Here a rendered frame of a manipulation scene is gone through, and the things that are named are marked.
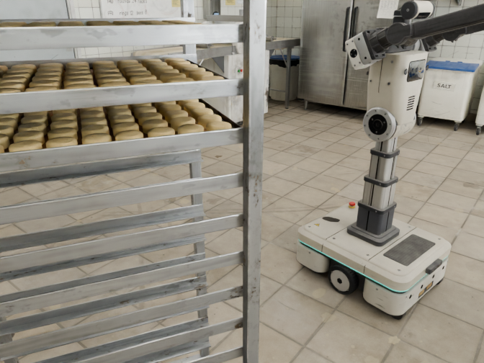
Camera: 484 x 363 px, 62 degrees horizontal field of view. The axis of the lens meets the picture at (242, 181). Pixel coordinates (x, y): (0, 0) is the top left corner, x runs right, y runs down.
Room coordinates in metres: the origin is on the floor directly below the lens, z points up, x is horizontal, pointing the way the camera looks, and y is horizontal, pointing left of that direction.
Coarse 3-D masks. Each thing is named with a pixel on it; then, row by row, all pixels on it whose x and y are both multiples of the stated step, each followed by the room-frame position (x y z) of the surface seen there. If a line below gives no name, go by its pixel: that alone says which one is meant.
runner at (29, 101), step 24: (0, 96) 0.59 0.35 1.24; (24, 96) 0.60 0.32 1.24; (48, 96) 0.61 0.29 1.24; (72, 96) 0.62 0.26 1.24; (96, 96) 0.64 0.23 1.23; (120, 96) 0.65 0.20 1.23; (144, 96) 0.66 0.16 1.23; (168, 96) 0.68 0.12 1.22; (192, 96) 0.69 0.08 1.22; (216, 96) 0.71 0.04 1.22
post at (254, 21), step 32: (256, 0) 0.70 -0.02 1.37; (256, 32) 0.70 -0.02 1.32; (256, 64) 0.70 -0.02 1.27; (256, 96) 0.70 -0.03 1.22; (256, 128) 0.70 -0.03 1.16; (256, 160) 0.70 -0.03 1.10; (256, 192) 0.70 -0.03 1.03; (256, 224) 0.70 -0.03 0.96; (256, 256) 0.70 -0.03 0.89; (256, 288) 0.70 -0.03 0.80; (256, 320) 0.71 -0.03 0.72; (256, 352) 0.71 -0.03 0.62
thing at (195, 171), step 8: (184, 0) 1.12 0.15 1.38; (192, 0) 1.13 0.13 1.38; (184, 8) 1.12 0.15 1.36; (192, 8) 1.13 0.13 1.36; (184, 16) 1.12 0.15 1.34; (192, 16) 1.13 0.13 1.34; (184, 48) 1.12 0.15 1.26; (192, 48) 1.13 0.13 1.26; (192, 168) 1.12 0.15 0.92; (200, 168) 1.13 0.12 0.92; (192, 176) 1.12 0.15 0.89; (200, 176) 1.13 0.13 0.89; (192, 200) 1.13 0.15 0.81; (200, 200) 1.13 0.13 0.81; (200, 248) 1.12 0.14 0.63; (200, 272) 1.12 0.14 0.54; (200, 312) 1.12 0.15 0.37; (200, 352) 1.13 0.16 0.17; (208, 352) 1.13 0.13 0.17
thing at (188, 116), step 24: (0, 120) 0.79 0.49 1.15; (24, 120) 0.80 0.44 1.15; (48, 120) 0.87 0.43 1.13; (72, 120) 0.79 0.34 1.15; (96, 120) 0.79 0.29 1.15; (120, 120) 0.80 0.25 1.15; (144, 120) 0.82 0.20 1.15; (168, 120) 0.84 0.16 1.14; (192, 120) 0.80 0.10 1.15; (216, 120) 0.81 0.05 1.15; (0, 144) 0.67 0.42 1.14; (24, 144) 0.64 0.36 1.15; (48, 144) 0.65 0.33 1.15; (72, 144) 0.65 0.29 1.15
